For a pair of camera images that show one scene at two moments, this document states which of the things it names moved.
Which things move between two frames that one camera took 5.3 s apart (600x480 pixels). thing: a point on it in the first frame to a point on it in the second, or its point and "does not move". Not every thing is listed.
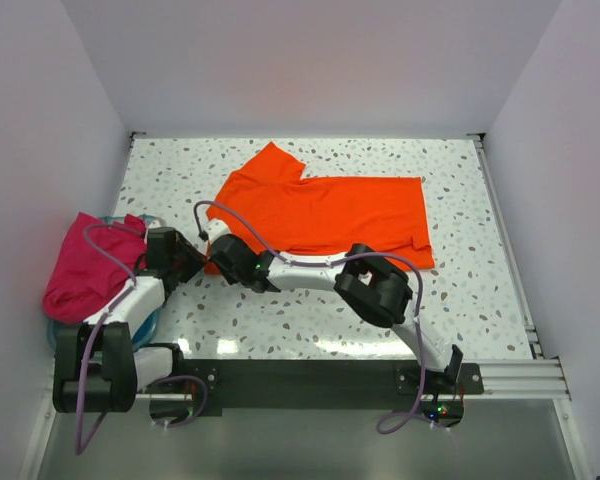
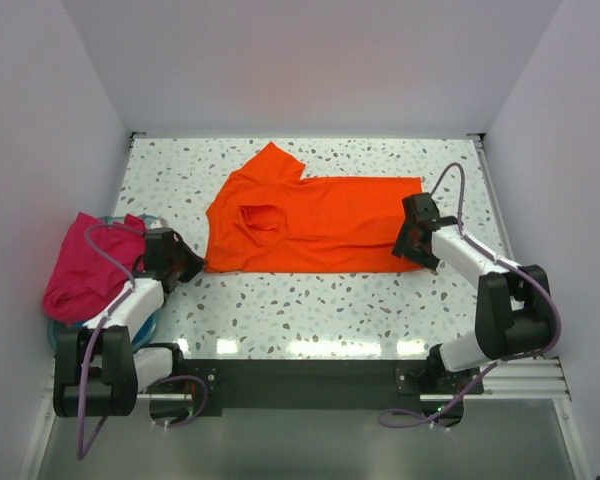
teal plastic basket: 151,326 does not move
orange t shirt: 268,206 does not move
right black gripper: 221,255 to 410,241
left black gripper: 181,260 does not move
